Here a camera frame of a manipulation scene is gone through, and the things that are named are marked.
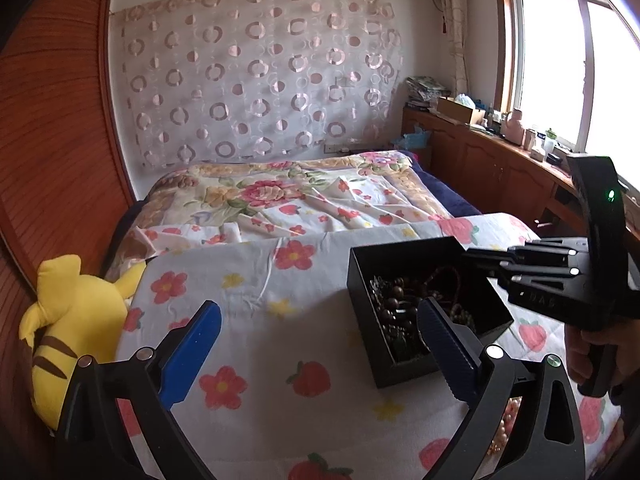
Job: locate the stack of magazines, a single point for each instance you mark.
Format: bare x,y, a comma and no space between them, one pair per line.
425,91

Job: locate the pink kettle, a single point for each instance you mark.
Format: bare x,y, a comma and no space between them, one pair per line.
512,127

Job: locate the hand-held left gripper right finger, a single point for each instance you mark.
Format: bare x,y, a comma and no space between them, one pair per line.
446,355

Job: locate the sheer circle pattern curtain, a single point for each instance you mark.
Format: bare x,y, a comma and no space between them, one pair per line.
260,75

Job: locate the long wooden cabinet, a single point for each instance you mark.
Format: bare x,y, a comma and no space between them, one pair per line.
475,160

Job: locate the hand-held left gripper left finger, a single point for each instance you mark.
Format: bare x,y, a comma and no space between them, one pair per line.
192,355

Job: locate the black box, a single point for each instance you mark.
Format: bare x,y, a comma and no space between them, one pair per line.
490,312

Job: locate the person's right hand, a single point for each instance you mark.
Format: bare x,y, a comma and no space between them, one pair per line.
579,355

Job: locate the dark blue blanket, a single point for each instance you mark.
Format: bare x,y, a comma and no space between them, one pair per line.
440,185

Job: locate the strawberry print sheet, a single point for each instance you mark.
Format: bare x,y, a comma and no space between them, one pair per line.
300,320

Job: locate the cardboard box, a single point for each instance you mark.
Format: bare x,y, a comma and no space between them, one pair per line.
457,111

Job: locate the blue plastic bag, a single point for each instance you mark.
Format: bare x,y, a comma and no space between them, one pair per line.
412,137

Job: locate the floral bedsheet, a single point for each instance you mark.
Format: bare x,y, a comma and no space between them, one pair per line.
280,195

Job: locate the green lid bottle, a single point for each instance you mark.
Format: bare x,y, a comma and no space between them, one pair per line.
550,142

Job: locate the yellow plush toy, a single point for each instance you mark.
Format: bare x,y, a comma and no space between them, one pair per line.
70,320

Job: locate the wooden framed window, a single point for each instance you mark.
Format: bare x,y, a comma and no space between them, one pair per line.
550,60

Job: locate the beige window curtain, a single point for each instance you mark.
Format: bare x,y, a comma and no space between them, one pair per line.
452,25

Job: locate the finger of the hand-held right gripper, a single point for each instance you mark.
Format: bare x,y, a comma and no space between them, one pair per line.
525,255
540,277

